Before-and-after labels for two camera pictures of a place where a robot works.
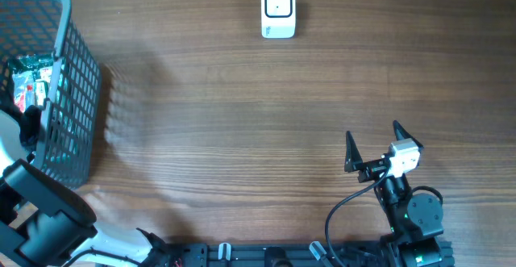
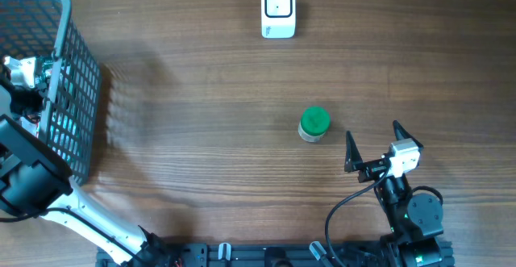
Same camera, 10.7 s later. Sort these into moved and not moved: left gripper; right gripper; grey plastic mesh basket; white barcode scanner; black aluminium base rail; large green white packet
Moved: large green white packet; left gripper
Not moved: white barcode scanner; black aluminium base rail; right gripper; grey plastic mesh basket
